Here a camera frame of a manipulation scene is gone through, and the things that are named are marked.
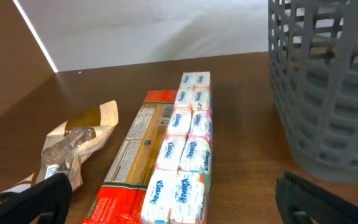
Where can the Kleenex tissue multipack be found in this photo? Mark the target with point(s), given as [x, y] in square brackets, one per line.
[178, 190]

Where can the beige brown snack bag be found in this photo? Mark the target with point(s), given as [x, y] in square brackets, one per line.
[70, 144]

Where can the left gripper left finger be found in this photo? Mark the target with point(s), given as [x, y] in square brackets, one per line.
[49, 201]

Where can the orange San Remo spaghetti pack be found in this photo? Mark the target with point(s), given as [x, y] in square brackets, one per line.
[121, 195]

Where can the grey plastic basket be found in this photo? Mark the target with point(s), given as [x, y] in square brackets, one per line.
[313, 71]

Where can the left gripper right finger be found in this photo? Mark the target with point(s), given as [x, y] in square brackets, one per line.
[301, 201]

